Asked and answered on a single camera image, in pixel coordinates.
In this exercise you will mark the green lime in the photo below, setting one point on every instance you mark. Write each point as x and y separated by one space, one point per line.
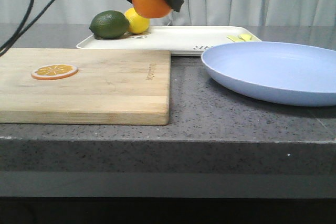
109 24

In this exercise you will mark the orange mandarin fruit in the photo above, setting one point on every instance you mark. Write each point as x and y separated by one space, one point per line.
151 8

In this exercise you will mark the yellow plastic fork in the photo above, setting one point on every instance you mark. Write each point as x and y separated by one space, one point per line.
245 37

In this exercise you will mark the wooden cutting board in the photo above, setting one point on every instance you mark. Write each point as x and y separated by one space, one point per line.
124 87

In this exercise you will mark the light blue plate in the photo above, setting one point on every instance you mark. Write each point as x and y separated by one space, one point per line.
277 72

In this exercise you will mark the yellow lemon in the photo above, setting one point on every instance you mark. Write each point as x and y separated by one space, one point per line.
137 23

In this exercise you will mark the yellow plastic knife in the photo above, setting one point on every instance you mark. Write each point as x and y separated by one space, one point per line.
234 38

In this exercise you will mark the white rectangular tray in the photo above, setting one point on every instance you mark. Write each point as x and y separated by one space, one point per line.
179 40

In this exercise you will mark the orange slice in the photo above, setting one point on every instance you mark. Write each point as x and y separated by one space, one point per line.
54 72

